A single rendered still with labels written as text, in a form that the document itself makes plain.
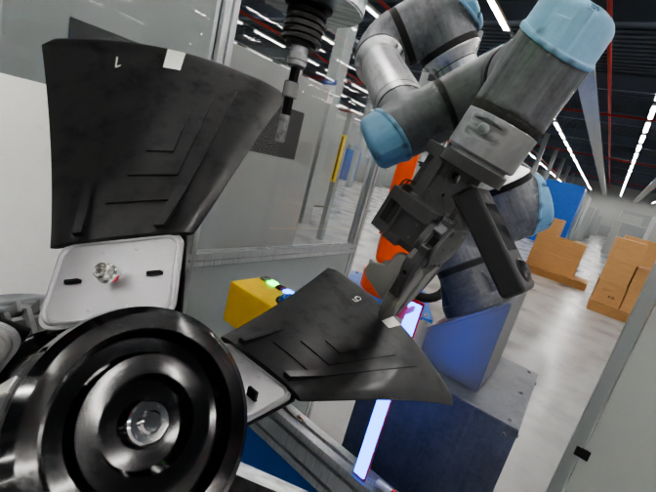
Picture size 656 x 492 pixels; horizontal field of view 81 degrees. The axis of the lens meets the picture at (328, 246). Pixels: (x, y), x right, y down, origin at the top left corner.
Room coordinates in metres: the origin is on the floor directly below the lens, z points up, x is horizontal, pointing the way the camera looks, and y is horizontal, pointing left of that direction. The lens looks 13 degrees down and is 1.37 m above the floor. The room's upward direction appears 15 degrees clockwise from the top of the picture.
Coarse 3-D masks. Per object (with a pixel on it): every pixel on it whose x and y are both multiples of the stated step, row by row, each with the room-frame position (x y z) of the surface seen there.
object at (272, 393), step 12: (228, 348) 0.31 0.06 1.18; (240, 360) 0.29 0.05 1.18; (240, 372) 0.28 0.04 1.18; (252, 372) 0.28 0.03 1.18; (264, 372) 0.28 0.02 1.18; (252, 384) 0.27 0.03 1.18; (264, 384) 0.27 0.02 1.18; (276, 384) 0.27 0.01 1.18; (264, 396) 0.25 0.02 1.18; (276, 396) 0.26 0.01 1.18; (288, 396) 0.26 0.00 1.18; (252, 408) 0.24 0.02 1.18; (264, 408) 0.24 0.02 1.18
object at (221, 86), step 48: (48, 48) 0.37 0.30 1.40; (96, 48) 0.39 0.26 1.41; (144, 48) 0.40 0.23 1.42; (48, 96) 0.34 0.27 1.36; (96, 96) 0.35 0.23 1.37; (144, 96) 0.36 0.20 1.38; (192, 96) 0.37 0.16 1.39; (240, 96) 0.40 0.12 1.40; (96, 144) 0.31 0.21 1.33; (144, 144) 0.32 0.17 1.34; (192, 144) 0.33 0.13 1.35; (240, 144) 0.34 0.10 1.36; (96, 192) 0.28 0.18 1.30; (144, 192) 0.28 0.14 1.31; (192, 192) 0.29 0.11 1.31; (96, 240) 0.26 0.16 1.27
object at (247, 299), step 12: (240, 288) 0.72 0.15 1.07; (252, 288) 0.73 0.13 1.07; (264, 288) 0.74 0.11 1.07; (228, 300) 0.73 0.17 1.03; (240, 300) 0.71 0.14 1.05; (252, 300) 0.69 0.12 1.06; (264, 300) 0.68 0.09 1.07; (276, 300) 0.69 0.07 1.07; (228, 312) 0.73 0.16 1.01; (240, 312) 0.71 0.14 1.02; (252, 312) 0.69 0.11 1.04; (240, 324) 0.70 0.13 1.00
